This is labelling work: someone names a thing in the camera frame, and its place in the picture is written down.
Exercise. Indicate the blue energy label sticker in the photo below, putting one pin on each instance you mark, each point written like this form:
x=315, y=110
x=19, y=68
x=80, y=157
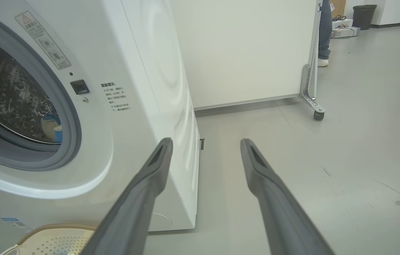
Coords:
x=17, y=225

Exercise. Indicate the cream perforated laundry basket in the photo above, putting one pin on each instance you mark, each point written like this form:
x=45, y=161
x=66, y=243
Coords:
x=54, y=241

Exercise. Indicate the white rolling partition board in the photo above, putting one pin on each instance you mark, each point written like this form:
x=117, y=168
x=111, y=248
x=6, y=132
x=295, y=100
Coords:
x=242, y=49

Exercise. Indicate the round drain filter cover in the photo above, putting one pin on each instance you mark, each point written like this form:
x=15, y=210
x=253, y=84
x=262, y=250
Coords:
x=162, y=220

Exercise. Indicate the black trash bin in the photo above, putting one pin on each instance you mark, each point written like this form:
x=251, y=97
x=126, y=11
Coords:
x=364, y=17

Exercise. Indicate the white front-load washing machine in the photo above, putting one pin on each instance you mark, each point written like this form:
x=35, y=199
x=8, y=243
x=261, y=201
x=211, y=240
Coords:
x=143, y=106

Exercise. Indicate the brown cardboard box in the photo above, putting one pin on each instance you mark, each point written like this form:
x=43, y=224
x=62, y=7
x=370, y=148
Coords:
x=339, y=7

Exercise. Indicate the printed text label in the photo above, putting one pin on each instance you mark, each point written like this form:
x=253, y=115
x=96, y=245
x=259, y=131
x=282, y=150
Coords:
x=116, y=97

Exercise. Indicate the small black floor bracket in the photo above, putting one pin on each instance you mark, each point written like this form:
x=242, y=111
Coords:
x=202, y=144

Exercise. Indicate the person in blue jeans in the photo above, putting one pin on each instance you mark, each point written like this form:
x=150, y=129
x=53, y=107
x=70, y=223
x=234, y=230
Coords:
x=325, y=32

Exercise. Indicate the grey warning sticker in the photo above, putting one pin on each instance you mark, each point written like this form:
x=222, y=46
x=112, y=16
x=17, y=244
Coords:
x=43, y=39

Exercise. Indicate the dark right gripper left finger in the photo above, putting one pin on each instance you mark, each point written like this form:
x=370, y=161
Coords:
x=132, y=209

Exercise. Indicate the black door latch socket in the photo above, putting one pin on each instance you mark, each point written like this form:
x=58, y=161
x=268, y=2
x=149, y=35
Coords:
x=79, y=86

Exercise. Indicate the black partition caster wheel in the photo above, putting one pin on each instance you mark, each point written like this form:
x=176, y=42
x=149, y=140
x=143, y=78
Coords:
x=319, y=115

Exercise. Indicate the perforated steel drum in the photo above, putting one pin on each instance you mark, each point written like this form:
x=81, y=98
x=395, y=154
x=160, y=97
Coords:
x=8, y=95

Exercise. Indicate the cream clothes with blue cuffs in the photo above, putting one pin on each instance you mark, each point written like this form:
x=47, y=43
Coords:
x=52, y=129

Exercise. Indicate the white electronic device box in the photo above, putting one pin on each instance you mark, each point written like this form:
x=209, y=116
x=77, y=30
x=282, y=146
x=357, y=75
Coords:
x=342, y=23
x=345, y=33

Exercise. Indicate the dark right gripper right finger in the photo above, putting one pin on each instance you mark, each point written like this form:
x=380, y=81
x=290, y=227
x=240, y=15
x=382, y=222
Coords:
x=281, y=212

